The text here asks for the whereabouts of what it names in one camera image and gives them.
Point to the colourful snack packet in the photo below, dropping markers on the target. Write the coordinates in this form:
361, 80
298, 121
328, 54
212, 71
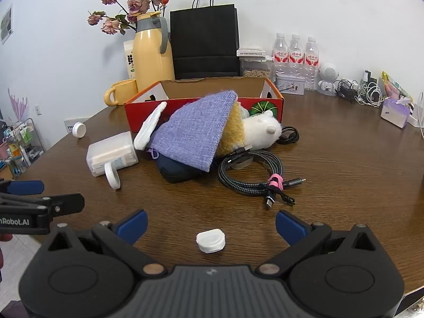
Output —
392, 87

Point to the white wall socket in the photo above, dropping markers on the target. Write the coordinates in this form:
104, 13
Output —
39, 109

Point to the yellow white plush toy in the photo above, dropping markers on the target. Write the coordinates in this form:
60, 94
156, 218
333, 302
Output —
258, 132

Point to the purple feather decoration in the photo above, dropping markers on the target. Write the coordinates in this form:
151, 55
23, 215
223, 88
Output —
18, 106

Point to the flat round white lid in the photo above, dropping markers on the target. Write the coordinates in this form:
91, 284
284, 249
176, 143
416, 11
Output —
112, 175

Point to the clear cotton swab box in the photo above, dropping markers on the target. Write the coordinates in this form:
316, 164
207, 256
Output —
109, 152

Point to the yellow mug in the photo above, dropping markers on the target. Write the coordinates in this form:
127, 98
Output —
124, 91

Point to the purple fabric pouch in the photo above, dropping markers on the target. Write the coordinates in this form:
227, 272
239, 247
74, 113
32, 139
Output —
192, 129

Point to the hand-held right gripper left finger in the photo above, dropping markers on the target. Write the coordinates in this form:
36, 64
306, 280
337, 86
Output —
134, 226

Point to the grey tin box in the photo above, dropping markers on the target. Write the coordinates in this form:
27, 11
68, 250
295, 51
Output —
291, 86

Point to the metal storage cart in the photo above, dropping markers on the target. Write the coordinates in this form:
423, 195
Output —
20, 142

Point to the white cloth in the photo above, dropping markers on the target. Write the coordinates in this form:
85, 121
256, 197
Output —
145, 132

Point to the white robot toy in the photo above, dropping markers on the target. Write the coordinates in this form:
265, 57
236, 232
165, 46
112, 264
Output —
329, 73

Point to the yellow thermos jug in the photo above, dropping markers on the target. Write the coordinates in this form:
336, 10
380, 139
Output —
152, 56

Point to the ridged white cap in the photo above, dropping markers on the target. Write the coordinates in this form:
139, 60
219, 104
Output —
210, 240

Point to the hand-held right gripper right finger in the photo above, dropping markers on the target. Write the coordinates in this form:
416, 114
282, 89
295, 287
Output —
290, 227

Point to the navy zip case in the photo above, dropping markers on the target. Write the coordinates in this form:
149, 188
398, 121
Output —
175, 172

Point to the purple tissue pack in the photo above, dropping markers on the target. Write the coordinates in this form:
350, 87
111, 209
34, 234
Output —
394, 112

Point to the pale green soft toy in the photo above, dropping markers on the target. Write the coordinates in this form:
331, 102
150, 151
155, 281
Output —
243, 112

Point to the water bottle with red label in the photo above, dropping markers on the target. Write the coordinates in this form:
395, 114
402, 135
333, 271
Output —
280, 56
311, 59
295, 56

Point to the red cardboard box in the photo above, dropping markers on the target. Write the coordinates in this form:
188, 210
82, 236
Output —
212, 89

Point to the clear seed container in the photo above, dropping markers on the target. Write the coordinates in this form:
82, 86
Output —
255, 71

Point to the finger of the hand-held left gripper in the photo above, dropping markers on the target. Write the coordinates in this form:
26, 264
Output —
66, 203
25, 187

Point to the small white bottle cap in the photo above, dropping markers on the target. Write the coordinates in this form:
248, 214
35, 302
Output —
79, 130

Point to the black paper bag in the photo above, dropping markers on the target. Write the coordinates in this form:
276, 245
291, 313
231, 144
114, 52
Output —
205, 39

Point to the wall poster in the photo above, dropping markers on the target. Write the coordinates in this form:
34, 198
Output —
6, 23

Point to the white milk carton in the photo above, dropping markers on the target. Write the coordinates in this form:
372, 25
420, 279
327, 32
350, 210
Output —
129, 59

